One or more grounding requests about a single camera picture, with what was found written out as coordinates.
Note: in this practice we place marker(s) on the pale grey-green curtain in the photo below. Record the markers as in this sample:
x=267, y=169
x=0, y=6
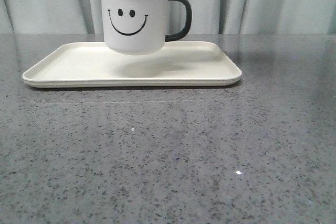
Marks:
x=209, y=17

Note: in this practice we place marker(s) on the cream rectangular plastic tray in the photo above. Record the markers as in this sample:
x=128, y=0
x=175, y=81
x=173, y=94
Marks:
x=93, y=64

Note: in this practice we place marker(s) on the white smiley face mug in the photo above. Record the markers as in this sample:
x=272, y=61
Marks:
x=139, y=27

